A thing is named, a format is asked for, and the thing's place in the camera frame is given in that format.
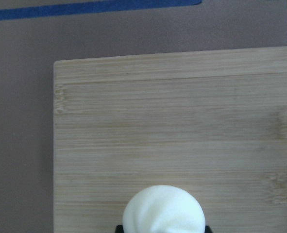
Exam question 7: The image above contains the wooden cutting board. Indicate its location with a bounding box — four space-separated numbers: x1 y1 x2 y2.
53 47 287 233

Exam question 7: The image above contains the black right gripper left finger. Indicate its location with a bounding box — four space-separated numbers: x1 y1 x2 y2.
115 225 124 233

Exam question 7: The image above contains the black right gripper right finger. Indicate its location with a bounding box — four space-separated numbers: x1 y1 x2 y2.
204 225 213 233

